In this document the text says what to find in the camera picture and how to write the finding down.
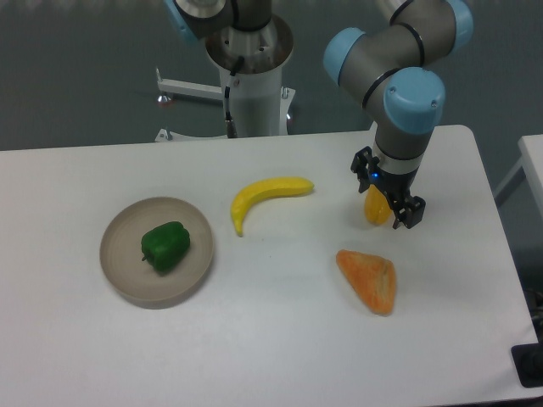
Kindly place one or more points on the white side table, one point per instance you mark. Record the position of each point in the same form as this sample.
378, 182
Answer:
527, 168

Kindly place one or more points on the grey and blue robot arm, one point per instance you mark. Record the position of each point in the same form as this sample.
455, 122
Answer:
386, 74

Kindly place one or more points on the beige round plate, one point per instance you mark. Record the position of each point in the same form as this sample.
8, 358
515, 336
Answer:
135, 280

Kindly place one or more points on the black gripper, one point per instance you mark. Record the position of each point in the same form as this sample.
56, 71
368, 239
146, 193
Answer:
396, 188

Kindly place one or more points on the green toy bell pepper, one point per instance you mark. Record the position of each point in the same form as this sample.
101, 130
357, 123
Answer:
165, 246

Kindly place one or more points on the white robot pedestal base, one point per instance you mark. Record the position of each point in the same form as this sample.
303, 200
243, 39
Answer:
250, 64

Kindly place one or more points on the yellow-orange toy fruit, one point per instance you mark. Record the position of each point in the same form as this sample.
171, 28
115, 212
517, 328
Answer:
376, 207

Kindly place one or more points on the orange toy bread wedge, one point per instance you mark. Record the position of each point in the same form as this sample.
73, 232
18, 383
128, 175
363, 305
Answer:
372, 277

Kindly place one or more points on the yellow toy banana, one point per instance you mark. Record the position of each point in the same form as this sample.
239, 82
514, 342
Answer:
262, 190

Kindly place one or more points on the black clamp at table edge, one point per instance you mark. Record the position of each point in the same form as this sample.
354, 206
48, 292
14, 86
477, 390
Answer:
527, 359

